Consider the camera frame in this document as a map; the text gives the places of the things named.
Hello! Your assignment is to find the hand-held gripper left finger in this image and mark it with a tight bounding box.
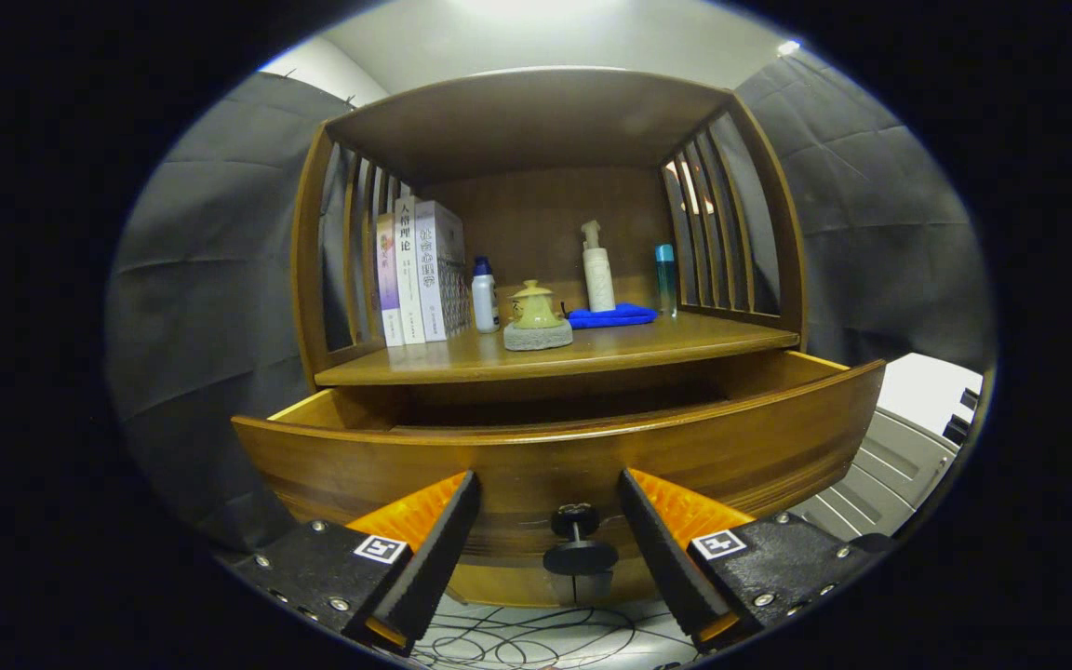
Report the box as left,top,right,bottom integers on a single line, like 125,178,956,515
234,470,483,659

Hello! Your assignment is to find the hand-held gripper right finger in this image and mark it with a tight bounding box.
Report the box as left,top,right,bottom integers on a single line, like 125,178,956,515
617,468,881,654

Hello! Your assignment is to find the wooden drawer with black knob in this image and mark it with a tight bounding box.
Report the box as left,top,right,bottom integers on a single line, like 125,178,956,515
232,350,887,578

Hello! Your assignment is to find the grey and yellow sponge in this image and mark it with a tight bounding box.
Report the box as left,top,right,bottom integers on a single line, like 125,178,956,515
502,320,574,353

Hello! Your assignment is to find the wooden countertop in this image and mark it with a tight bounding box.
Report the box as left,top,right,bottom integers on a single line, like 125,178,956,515
314,312,800,387

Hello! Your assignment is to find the grey filing cabinet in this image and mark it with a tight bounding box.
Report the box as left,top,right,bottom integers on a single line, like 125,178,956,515
792,352,984,545

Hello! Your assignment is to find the wooden cabinet with slatted sides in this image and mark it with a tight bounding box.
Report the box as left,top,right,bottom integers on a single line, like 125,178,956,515
290,67,809,608

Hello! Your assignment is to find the blue folded cloth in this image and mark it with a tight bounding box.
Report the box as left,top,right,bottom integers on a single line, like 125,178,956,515
567,302,659,330

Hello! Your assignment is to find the white bottle with blue cap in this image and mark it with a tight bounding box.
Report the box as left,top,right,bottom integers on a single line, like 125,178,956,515
471,257,501,334

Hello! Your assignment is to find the yellow lidded teacup with saucer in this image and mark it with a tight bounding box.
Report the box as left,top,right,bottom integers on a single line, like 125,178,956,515
509,279,564,330

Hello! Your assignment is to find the clear bottle with teal cap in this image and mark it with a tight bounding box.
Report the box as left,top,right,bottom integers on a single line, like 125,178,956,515
654,244,677,317

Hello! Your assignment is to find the thin purple book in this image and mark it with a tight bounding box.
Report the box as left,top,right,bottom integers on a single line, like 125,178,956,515
376,212,405,348

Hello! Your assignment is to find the white book with patterned cover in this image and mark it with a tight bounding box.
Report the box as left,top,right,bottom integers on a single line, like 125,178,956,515
414,200,472,342

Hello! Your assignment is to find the tall white book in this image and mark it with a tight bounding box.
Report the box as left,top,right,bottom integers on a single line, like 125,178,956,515
394,194,427,345

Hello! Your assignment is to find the white pump bottle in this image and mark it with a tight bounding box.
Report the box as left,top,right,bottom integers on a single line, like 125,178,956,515
580,220,618,314

